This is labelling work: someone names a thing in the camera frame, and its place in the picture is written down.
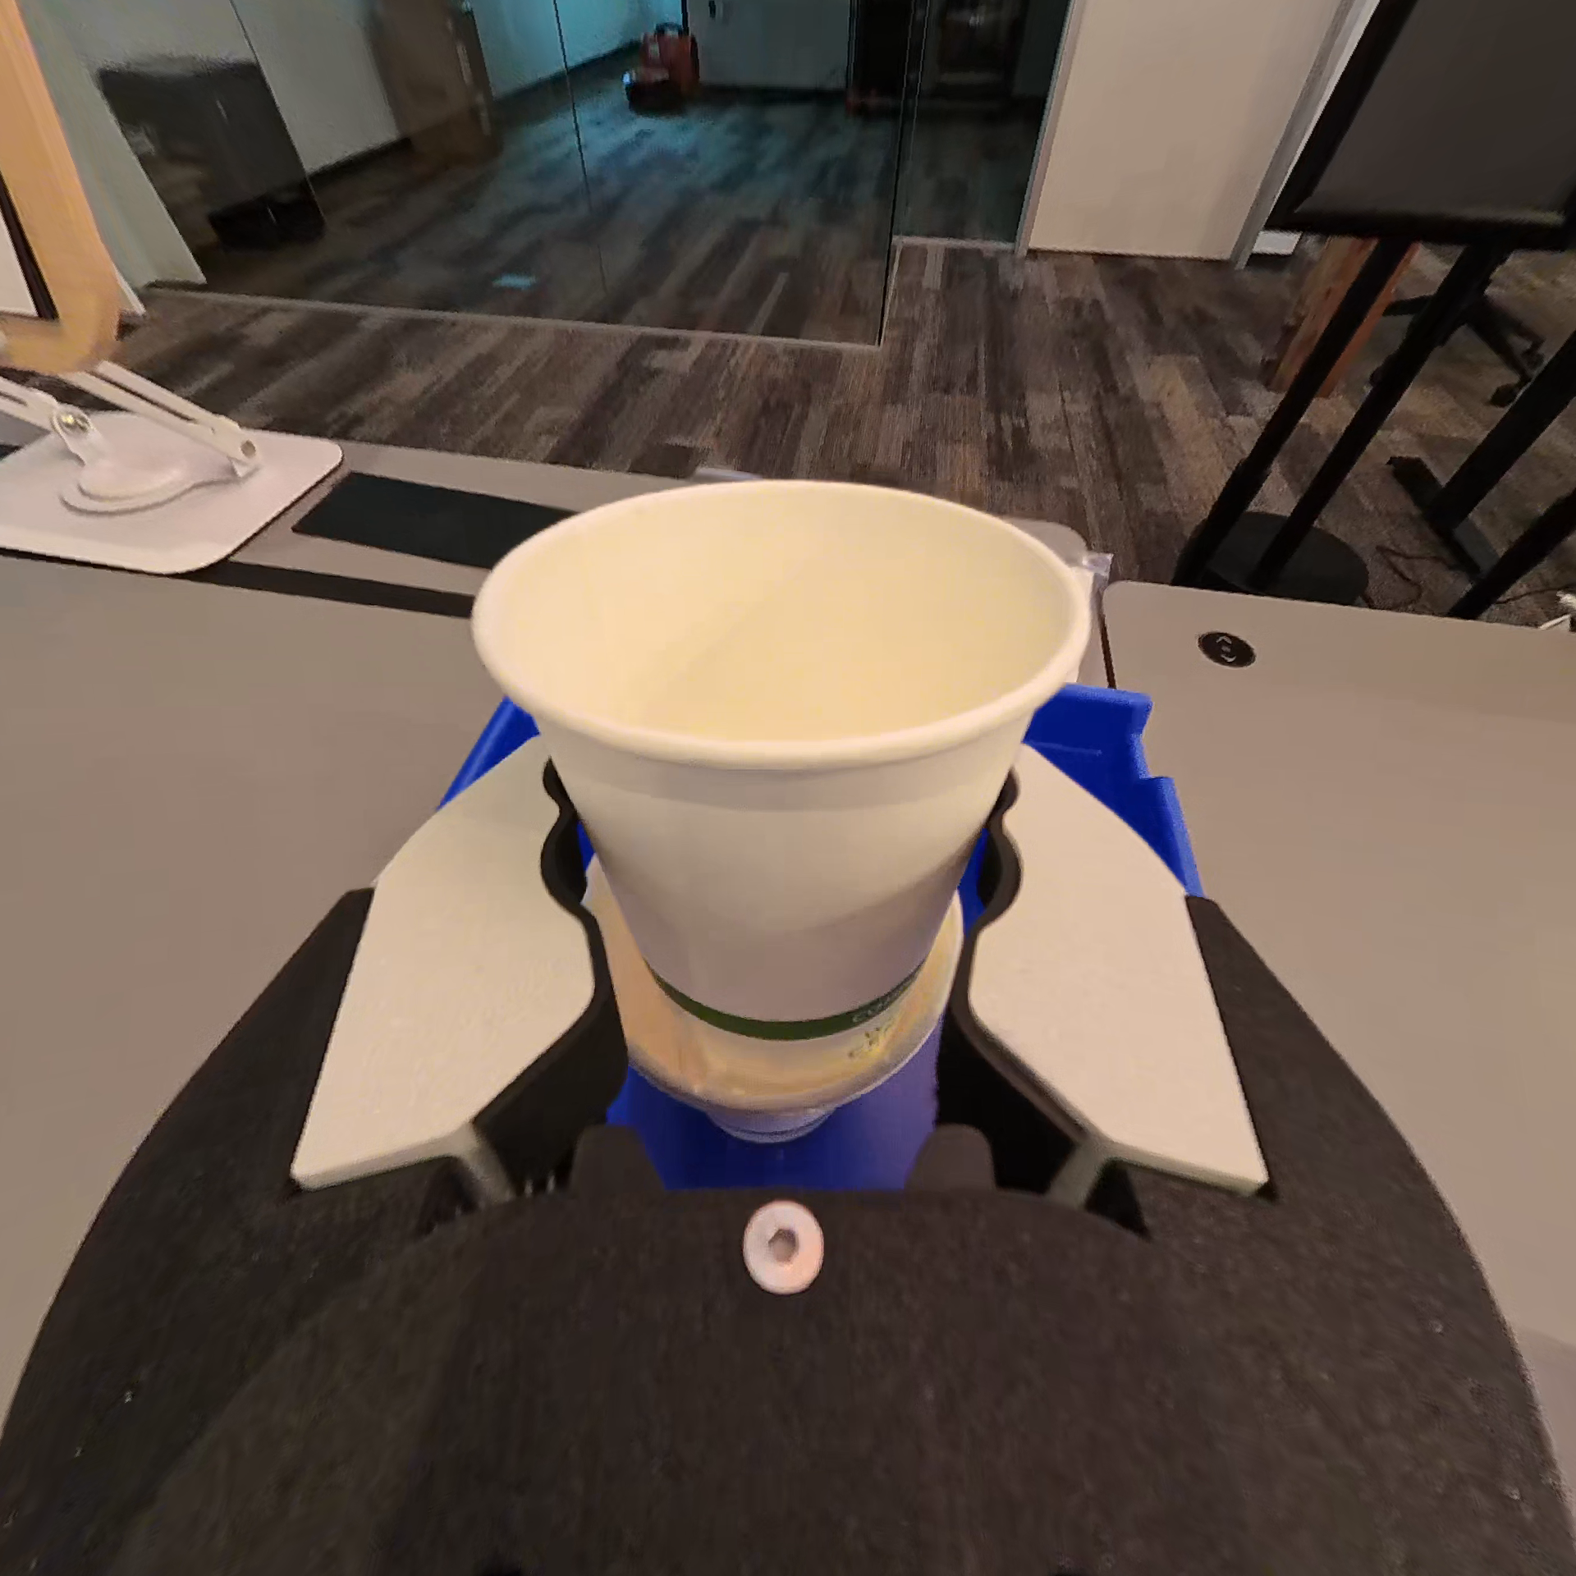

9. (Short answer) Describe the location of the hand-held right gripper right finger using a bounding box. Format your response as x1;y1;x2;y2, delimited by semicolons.
933;747;1270;1205

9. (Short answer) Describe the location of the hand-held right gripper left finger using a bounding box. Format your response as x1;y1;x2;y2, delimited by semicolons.
290;756;631;1205

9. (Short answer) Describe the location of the large blue plastic bin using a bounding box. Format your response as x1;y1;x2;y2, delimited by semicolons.
438;683;1203;1194

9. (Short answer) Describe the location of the stack of nested paper cups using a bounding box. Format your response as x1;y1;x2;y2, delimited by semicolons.
584;855;965;1141

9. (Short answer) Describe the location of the white paper cup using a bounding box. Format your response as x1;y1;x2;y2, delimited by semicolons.
471;478;1095;1043

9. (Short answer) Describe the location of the black easel stand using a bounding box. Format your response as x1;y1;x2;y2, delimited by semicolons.
1389;345;1576;624
1170;234;1519;608

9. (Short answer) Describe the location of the white clipboard stand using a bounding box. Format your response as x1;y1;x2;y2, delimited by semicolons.
0;369;345;577

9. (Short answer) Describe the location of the black office chair base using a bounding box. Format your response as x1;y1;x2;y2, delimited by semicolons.
1365;288;1548;411

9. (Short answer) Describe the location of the wooden instruction clipboard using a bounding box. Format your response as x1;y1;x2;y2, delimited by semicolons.
0;0;125;378

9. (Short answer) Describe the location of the brown cardboard box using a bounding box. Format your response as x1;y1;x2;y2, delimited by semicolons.
374;0;503;170

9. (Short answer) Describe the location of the dark display board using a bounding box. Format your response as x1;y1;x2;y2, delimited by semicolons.
1265;0;1576;243

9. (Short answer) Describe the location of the brown wooden post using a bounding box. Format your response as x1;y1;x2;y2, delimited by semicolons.
1267;236;1420;398

